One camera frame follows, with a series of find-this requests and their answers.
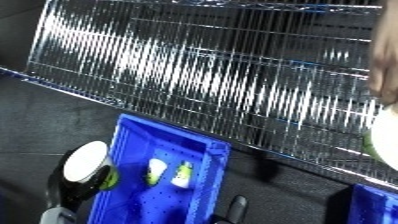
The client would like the person's hand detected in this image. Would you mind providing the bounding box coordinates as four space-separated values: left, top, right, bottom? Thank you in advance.
366 18 398 107

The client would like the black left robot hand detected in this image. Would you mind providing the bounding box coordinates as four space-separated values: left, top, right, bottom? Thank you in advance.
44 148 121 214

